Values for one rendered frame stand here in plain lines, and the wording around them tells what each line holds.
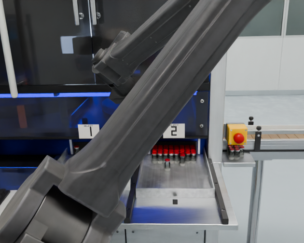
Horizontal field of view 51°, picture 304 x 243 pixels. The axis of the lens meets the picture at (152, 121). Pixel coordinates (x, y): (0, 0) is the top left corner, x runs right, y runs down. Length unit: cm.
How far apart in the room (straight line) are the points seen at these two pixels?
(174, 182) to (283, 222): 155
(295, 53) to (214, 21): 590
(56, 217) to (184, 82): 18
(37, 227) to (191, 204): 77
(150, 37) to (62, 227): 35
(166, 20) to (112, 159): 27
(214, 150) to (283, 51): 495
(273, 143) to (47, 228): 123
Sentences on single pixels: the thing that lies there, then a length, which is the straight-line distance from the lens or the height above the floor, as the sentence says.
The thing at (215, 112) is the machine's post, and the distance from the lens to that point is 124.
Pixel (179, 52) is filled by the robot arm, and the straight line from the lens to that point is 31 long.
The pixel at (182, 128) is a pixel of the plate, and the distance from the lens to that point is 125.
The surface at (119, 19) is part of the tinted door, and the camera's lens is 120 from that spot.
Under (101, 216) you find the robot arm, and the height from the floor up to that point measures 126.
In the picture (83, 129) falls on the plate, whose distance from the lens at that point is 130.
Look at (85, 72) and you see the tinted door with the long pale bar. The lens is 124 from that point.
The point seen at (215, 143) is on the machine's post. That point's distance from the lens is 129.
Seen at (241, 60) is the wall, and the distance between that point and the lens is 597.
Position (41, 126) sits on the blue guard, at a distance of 135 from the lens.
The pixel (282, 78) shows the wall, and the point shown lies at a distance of 622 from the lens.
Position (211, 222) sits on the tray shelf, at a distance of 98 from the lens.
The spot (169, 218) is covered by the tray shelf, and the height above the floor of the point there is 88.
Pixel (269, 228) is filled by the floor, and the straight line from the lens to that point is 251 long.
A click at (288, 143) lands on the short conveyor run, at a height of 92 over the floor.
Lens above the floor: 146
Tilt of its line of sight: 19 degrees down
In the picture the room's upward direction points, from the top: 2 degrees counter-clockwise
